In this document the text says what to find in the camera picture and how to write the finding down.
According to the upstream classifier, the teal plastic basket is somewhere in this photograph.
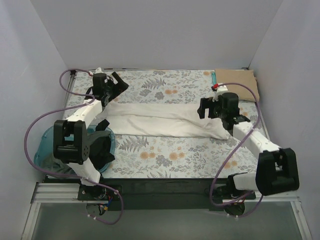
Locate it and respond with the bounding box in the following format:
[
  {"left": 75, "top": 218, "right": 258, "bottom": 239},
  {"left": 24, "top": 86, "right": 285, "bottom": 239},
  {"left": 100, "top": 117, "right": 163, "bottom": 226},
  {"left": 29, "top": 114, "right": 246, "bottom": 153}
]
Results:
[{"left": 33, "top": 123, "right": 116, "bottom": 177}]

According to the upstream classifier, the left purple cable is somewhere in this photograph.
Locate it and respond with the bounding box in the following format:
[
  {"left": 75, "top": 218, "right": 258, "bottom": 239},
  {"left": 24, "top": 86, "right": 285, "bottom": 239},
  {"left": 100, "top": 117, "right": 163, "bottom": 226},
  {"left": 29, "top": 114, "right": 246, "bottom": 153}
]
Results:
[{"left": 24, "top": 68, "right": 125, "bottom": 226}]

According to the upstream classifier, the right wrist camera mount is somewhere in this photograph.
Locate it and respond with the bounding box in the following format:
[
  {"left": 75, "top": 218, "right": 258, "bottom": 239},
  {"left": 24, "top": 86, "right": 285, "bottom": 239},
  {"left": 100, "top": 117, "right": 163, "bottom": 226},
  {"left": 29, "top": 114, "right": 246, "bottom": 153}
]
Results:
[{"left": 211, "top": 83, "right": 229, "bottom": 102}]

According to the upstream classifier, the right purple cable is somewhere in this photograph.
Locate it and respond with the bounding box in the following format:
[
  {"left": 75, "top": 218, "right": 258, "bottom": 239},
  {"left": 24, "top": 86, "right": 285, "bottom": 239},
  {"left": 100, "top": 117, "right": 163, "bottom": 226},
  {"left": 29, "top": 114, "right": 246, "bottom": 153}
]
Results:
[{"left": 209, "top": 82, "right": 265, "bottom": 218}]

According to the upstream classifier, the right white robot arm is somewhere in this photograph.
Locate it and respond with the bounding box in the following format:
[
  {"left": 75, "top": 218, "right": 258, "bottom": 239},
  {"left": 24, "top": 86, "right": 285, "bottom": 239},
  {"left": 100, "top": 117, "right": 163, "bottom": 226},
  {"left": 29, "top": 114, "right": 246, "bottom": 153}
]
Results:
[{"left": 197, "top": 92, "right": 300, "bottom": 199}]

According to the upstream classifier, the white t shirt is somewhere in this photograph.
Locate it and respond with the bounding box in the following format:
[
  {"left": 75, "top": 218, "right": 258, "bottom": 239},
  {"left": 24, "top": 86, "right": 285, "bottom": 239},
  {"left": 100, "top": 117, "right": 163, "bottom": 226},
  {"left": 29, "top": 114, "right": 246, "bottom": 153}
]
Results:
[{"left": 96, "top": 101, "right": 230, "bottom": 140}]

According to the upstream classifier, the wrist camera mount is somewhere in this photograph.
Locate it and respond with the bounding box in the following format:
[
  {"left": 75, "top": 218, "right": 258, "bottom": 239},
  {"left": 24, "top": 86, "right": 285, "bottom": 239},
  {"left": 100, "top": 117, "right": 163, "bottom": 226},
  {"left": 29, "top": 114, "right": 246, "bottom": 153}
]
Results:
[
  {"left": 211, "top": 83, "right": 229, "bottom": 102},
  {"left": 89, "top": 67, "right": 104, "bottom": 76}
]

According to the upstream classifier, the folded tan t shirt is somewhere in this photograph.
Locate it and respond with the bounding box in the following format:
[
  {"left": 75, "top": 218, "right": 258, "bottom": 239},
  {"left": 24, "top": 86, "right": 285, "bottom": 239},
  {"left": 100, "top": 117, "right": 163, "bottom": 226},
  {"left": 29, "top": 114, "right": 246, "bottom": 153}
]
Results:
[{"left": 215, "top": 69, "right": 260, "bottom": 102}]

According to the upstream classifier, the aluminium frame rail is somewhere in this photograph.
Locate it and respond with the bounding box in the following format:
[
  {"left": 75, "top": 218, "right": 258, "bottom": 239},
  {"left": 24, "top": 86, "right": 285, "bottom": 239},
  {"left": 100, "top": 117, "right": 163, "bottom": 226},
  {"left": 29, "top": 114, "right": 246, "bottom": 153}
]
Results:
[{"left": 21, "top": 183, "right": 312, "bottom": 240}]

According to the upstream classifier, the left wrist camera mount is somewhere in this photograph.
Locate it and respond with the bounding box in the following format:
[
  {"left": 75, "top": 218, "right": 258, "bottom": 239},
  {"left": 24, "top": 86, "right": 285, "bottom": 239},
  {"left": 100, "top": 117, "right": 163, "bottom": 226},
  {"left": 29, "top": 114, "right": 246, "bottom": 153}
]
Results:
[{"left": 89, "top": 67, "right": 104, "bottom": 76}]

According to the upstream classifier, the purple cable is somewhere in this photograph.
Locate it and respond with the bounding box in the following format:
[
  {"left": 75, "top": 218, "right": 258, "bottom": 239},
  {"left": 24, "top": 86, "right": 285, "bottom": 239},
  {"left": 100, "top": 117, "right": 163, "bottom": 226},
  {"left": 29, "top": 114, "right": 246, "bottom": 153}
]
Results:
[
  {"left": 24, "top": 68, "right": 125, "bottom": 226},
  {"left": 209, "top": 82, "right": 265, "bottom": 218}
]

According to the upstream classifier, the folded teal t shirt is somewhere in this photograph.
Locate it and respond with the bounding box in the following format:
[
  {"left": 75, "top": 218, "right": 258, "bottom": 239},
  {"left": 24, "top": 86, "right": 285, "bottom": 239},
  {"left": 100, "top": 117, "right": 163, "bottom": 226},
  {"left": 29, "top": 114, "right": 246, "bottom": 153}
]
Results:
[{"left": 211, "top": 71, "right": 218, "bottom": 88}]

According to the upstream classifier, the grey t shirt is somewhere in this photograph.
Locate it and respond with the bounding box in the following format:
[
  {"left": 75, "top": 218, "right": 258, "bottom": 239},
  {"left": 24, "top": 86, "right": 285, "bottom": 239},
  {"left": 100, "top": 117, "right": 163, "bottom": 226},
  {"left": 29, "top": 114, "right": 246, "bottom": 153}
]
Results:
[{"left": 40, "top": 154, "right": 76, "bottom": 175}]

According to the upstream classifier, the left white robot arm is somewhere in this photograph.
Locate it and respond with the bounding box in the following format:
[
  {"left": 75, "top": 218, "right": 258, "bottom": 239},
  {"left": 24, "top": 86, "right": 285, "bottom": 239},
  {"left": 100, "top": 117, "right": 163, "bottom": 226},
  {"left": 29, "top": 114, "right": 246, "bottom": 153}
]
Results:
[{"left": 53, "top": 71, "right": 129, "bottom": 200}]

